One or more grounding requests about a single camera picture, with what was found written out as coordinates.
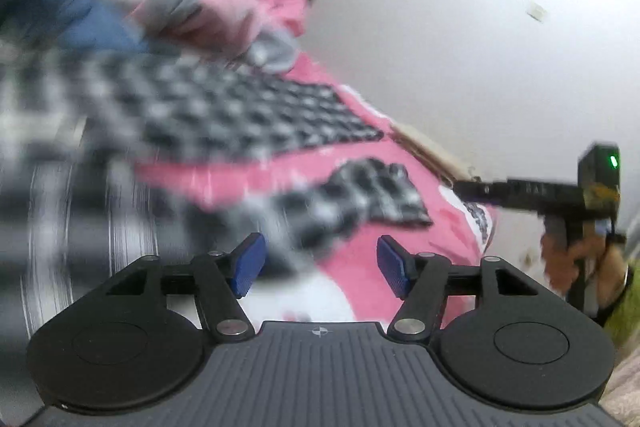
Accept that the black white plaid shirt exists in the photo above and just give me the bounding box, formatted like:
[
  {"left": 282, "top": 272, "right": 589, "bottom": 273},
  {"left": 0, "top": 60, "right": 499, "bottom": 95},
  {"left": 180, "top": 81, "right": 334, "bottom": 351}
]
[{"left": 0, "top": 42, "right": 433, "bottom": 358}]

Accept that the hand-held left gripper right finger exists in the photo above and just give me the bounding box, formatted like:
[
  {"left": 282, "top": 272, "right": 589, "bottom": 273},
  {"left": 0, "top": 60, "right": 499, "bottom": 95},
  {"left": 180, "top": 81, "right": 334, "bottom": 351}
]
[{"left": 376, "top": 235, "right": 538, "bottom": 342}]

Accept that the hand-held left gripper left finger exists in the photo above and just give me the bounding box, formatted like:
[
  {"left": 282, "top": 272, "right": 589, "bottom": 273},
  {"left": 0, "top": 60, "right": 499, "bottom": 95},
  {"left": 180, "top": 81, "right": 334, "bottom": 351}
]
[{"left": 105, "top": 233, "right": 267, "bottom": 342}]

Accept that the pink floral blanket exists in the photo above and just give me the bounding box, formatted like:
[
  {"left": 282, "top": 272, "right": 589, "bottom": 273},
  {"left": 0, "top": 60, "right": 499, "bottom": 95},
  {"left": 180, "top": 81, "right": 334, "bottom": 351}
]
[{"left": 135, "top": 52, "right": 501, "bottom": 333}]

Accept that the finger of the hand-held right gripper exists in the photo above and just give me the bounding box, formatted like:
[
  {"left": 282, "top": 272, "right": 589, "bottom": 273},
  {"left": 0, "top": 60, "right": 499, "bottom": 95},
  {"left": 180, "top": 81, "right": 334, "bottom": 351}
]
[{"left": 454, "top": 178, "right": 509, "bottom": 208}]

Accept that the person's right hand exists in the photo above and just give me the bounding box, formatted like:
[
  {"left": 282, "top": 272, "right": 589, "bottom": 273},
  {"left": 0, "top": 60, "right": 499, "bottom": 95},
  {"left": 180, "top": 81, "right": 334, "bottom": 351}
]
[{"left": 542, "top": 227, "right": 627, "bottom": 309}]

